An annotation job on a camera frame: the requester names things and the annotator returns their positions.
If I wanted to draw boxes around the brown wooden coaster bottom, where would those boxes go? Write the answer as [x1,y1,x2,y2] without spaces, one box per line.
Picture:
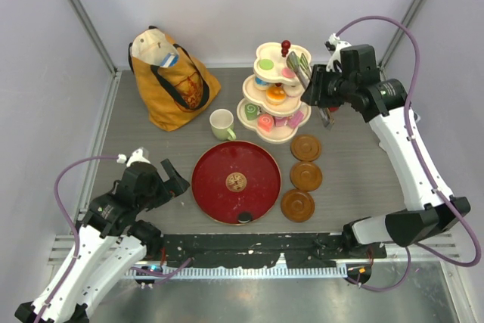
[281,189,315,222]

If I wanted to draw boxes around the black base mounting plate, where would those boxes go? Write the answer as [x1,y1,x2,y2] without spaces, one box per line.
[163,233,387,269]

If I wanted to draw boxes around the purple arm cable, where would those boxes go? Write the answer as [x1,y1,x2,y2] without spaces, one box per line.
[33,154,197,323]
[334,15,482,290]

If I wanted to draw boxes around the pink macaron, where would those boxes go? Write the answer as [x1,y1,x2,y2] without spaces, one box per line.
[281,67,296,78]

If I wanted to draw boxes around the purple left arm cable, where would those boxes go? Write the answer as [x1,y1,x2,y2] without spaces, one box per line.
[33,154,197,323]

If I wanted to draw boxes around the blue white packet in bag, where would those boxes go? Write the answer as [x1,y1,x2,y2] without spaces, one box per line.
[160,53,179,68]

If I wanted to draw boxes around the light green mug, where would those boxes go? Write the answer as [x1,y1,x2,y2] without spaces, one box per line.
[209,109,236,141]

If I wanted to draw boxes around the large green macaron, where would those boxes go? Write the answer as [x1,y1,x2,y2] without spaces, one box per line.
[258,58,274,70]

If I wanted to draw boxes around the orange glazed donut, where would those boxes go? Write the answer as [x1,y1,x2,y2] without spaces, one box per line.
[265,86,287,105]

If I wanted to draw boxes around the green swirl roll cake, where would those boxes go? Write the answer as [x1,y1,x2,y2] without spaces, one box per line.
[244,103,259,121]

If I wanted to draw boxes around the salmon pink swirl roll cake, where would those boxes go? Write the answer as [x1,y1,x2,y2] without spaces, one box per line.
[257,113,275,132]

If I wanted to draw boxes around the black sandwich cookie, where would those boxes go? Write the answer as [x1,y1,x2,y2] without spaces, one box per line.
[237,212,253,224]

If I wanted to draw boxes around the magenta swirl roll cake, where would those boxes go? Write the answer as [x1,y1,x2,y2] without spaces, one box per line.
[274,116,289,127]

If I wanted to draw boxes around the brown wooden coaster middle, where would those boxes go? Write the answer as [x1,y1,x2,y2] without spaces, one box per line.
[290,161,323,191]

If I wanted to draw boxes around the brown wooden coaster top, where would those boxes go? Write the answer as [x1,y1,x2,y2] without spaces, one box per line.
[290,135,322,162]

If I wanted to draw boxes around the yellow tote bag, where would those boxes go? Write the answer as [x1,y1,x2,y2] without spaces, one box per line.
[128,26,222,132]

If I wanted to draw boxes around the blue frosted donut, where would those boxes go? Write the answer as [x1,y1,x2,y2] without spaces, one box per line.
[254,77,269,91]

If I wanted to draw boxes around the pink layered cake slice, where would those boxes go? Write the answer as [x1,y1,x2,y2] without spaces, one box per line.
[287,110,305,129]

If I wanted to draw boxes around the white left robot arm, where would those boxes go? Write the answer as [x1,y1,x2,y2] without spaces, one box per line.
[14,150,190,322]

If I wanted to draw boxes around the red round lacquer tray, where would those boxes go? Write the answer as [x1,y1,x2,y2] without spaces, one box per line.
[191,141,281,225]

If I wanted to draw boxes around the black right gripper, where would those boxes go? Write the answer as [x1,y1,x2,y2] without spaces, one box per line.
[302,64,357,107]

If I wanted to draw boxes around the cream three-tier cake stand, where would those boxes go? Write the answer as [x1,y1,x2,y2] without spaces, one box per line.
[237,40,311,144]

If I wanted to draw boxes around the brown wooden coaster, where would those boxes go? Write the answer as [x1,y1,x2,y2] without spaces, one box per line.
[290,135,322,162]
[281,189,315,222]
[290,161,323,191]

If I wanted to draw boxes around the metal serving tongs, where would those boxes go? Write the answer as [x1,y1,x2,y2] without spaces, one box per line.
[286,51,334,130]

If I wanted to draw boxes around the small green macaron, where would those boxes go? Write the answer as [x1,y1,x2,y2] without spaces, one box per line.
[299,54,309,68]

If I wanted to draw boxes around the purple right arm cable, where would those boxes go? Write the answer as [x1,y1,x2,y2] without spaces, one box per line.
[334,15,482,290]

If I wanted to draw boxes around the white frosted donut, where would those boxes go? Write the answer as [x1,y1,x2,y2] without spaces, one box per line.
[284,85,304,98]

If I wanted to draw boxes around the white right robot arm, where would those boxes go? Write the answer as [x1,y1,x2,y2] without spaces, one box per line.
[301,40,470,257]

